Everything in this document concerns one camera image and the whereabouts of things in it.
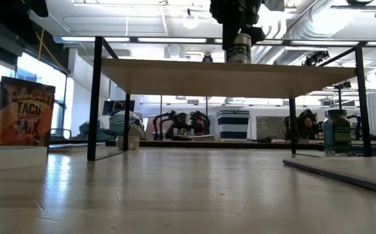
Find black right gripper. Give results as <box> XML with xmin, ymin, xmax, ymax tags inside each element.
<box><xmin>210</xmin><ymin>0</ymin><xmax>267</xmax><ymax>51</ymax></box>

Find furikake seasoning glass jar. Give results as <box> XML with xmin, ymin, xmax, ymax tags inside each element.
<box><xmin>225</xmin><ymin>32</ymin><xmax>253</xmax><ymax>64</ymax></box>

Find green oregano spice jar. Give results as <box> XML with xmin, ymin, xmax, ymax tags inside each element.
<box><xmin>323</xmin><ymin>109</ymin><xmax>353</xmax><ymax>157</ymax></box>

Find black metal wood-top shelf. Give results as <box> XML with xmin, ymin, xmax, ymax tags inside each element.
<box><xmin>86</xmin><ymin>35</ymin><xmax>373</xmax><ymax>163</ymax></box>

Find round white pendant lamp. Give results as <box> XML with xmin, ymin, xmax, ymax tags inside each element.
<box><xmin>181</xmin><ymin>8</ymin><xmax>200</xmax><ymax>30</ymax></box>

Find long ceiling light strip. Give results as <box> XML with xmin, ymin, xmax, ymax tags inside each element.
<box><xmin>53</xmin><ymin>35</ymin><xmax>376</xmax><ymax>47</ymax></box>

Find black ceiling spotlight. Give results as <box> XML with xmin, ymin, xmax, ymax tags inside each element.
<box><xmin>303</xmin><ymin>49</ymin><xmax>331</xmax><ymax>68</ymax></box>

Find white blue striped box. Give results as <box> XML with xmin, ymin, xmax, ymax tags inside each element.
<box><xmin>214</xmin><ymin>109</ymin><xmax>251</xmax><ymax>142</ymax></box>

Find person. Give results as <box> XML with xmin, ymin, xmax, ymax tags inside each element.
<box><xmin>299</xmin><ymin>112</ymin><xmax>318</xmax><ymax>139</ymax></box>

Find dark background robot arms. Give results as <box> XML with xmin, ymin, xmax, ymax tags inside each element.
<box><xmin>151</xmin><ymin>109</ymin><xmax>212</xmax><ymax>141</ymax></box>

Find black ceiling track fixture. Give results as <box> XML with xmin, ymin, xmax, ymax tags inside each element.
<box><xmin>329</xmin><ymin>0</ymin><xmax>376</xmax><ymax>18</ymax></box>

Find pale cloth pile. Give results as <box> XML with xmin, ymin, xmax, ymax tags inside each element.
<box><xmin>78</xmin><ymin>109</ymin><xmax>146</xmax><ymax>141</ymax></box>

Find large room window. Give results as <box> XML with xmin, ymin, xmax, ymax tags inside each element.
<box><xmin>0</xmin><ymin>51</ymin><xmax>75</xmax><ymax>137</ymax></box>

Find orange taco seasoning mix packet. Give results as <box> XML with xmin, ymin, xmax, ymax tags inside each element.
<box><xmin>0</xmin><ymin>76</ymin><xmax>56</xmax><ymax>148</ymax></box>

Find silver ventilation duct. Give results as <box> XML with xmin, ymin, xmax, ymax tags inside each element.
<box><xmin>252</xmin><ymin>0</ymin><xmax>376</xmax><ymax>66</ymax></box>

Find background robot arms with cables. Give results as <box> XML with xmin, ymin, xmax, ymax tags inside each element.
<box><xmin>283</xmin><ymin>109</ymin><xmax>321</xmax><ymax>141</ymax></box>

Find black camera on pole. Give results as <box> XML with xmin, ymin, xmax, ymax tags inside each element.
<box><xmin>333</xmin><ymin>80</ymin><xmax>353</xmax><ymax>111</ymax></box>

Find yellow hanging cable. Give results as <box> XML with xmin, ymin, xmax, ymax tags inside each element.
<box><xmin>36</xmin><ymin>25</ymin><xmax>68</xmax><ymax>74</ymax></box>

